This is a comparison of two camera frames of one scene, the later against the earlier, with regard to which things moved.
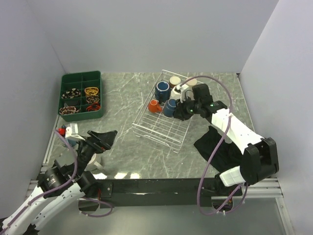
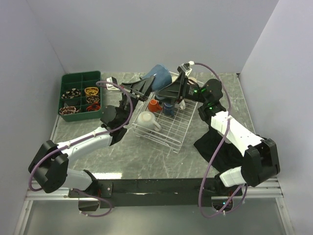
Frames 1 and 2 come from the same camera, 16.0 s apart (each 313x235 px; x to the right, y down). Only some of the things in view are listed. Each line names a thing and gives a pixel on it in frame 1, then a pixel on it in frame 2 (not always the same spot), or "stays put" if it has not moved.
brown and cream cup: [174, 81] stays put
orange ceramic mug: [154, 106] stays put
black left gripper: [104, 140] → [142, 87]
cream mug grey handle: [99, 163] → [146, 120]
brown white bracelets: [68, 110] stays put
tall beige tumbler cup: [191, 82] stays put
